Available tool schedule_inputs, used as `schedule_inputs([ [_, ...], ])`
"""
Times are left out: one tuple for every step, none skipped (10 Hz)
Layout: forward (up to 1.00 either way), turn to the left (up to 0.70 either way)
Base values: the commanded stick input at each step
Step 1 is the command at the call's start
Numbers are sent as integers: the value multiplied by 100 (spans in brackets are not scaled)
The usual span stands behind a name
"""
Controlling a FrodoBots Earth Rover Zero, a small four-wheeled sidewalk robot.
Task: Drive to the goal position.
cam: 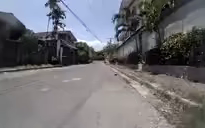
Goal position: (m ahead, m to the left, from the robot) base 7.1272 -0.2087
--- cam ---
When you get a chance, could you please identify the group of green trees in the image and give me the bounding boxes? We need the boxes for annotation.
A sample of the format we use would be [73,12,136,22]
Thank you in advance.
[74,41,97,64]

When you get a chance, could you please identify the house with red gate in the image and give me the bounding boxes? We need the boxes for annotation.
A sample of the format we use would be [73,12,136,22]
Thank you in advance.
[34,30,80,66]

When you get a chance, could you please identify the grey concrete road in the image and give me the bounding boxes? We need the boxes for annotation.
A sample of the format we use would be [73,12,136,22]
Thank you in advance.
[0,60,173,128]

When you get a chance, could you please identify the pale multi-storey building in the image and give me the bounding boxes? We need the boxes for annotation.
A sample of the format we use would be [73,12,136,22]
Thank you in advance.
[115,0,148,43]

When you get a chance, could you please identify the tall thin tree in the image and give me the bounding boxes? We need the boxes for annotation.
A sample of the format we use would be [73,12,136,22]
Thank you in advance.
[44,0,67,34]

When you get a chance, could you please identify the leafy tree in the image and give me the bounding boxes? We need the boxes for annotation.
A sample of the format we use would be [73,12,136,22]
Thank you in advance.
[138,0,173,64]

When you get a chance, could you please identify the dark overgrown fence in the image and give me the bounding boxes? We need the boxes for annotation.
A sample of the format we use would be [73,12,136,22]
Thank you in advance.
[9,29,54,66]

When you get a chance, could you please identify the grey concrete pavement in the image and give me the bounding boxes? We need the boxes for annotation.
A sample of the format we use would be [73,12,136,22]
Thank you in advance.
[107,63,205,128]

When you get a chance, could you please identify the row of green bushes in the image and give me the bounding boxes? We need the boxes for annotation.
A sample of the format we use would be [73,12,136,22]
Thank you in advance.
[144,26,205,67]

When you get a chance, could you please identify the grey kerb strip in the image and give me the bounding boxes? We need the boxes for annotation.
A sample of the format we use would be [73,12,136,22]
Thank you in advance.
[0,63,63,75]

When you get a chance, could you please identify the dark building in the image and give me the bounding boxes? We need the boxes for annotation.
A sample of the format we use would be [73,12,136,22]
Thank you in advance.
[0,9,28,70]

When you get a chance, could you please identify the overhead wires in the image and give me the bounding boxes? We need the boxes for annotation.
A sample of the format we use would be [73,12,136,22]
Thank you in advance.
[58,0,104,44]

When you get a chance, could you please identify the low grey planter wall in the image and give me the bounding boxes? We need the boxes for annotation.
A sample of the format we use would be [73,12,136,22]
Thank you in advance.
[141,63,205,85]

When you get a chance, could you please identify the grey concrete wall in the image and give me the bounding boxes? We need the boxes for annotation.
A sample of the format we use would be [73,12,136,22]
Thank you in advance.
[115,0,205,60]

